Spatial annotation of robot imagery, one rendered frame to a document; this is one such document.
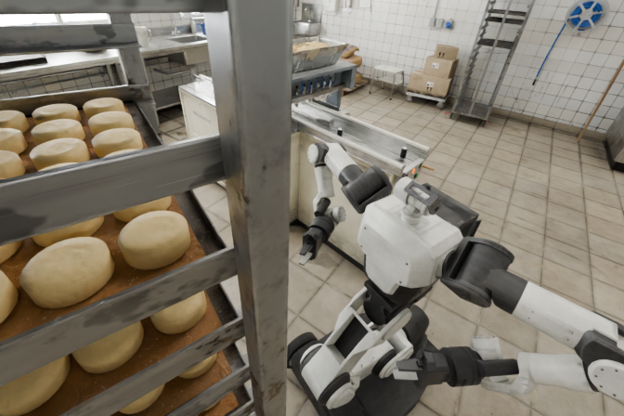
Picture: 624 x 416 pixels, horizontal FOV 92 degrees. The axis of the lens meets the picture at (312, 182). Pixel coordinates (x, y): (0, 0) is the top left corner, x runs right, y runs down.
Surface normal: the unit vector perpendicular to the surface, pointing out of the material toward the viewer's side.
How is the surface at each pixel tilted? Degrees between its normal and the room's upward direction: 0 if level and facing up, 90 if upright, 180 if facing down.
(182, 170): 90
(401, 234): 45
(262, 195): 90
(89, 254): 0
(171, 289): 90
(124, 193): 90
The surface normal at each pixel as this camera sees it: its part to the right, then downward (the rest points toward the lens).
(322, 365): -0.44, -0.48
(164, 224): 0.06, -0.82
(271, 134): 0.58, 0.49
